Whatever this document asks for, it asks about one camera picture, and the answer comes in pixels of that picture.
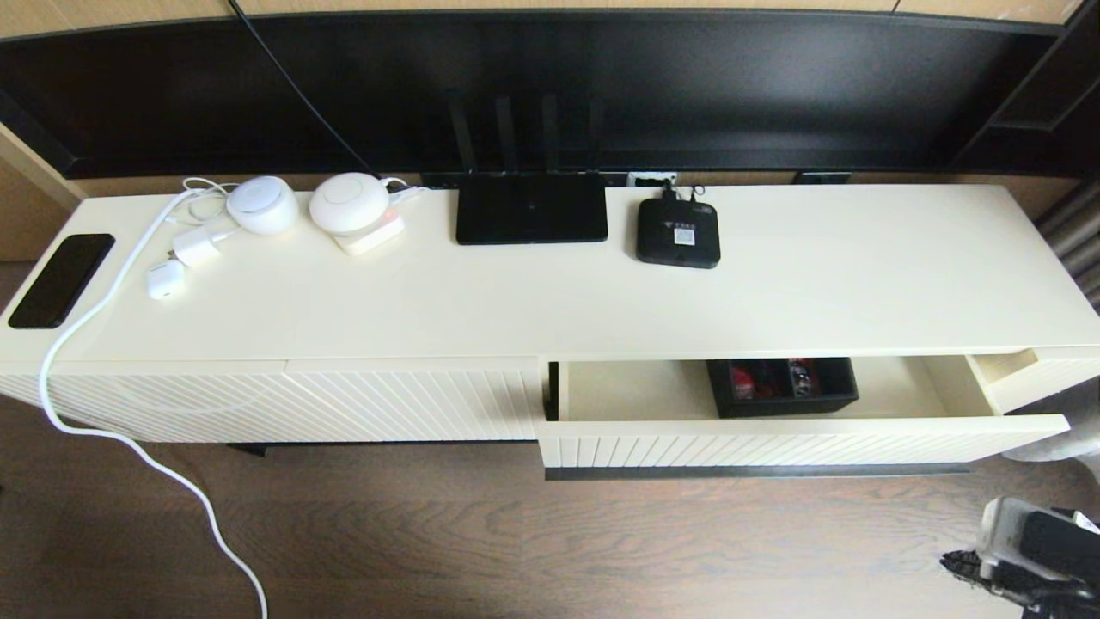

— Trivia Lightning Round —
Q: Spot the black compartment organizer box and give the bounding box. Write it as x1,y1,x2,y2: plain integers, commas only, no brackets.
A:
706,357,860,420

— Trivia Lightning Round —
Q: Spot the cream drawer with ribbed front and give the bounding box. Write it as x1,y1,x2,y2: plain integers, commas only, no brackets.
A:
535,348,1071,481

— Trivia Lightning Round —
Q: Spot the cream tv cabinet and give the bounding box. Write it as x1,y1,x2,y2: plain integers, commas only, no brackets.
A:
0,182,1100,457

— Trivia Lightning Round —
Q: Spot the grey upholstered seat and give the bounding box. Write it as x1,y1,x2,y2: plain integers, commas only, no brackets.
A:
1001,378,1100,472

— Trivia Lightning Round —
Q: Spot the grey curtain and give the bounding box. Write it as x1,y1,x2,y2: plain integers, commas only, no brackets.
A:
1036,181,1100,310

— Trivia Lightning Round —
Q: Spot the black set-top box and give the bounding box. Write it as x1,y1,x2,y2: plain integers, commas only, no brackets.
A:
636,196,722,270

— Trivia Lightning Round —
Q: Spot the black flat television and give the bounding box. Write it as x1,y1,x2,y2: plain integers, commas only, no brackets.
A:
0,9,1066,188

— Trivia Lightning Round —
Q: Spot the black router with antennas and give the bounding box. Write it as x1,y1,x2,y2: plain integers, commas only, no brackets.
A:
447,93,609,246

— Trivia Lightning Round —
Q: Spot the cream square base box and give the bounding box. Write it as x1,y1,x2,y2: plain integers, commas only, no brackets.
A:
331,211,406,258

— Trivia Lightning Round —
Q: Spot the white dome shaped device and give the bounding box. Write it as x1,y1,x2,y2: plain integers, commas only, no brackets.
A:
309,172,392,234

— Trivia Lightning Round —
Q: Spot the white round smart speaker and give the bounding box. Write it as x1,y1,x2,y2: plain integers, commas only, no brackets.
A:
226,175,301,236

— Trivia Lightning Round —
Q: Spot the white charger adapter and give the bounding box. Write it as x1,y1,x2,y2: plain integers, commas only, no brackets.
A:
170,224,226,268

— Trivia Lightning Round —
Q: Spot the small white charger cube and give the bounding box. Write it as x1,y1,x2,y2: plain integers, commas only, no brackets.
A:
146,259,187,301

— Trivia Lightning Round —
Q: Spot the black smartphone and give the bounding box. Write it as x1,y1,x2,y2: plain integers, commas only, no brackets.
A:
8,232,116,329

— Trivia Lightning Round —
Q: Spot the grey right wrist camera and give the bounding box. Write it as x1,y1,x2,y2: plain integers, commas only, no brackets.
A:
975,496,1100,590

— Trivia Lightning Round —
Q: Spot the black wall shelf unit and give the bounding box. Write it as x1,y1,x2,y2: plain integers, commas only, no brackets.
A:
950,0,1100,180

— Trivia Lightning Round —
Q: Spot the black set-top box cable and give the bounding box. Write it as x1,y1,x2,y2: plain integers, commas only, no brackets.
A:
657,177,707,205

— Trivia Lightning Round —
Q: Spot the thin white charging cable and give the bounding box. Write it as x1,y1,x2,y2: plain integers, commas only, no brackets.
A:
178,175,241,228

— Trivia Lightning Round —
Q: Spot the thin black hanging cable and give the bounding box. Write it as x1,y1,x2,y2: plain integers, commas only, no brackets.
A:
227,0,376,175

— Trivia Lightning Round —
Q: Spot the thick white power cable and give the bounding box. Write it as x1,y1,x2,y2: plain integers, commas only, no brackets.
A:
38,186,270,619

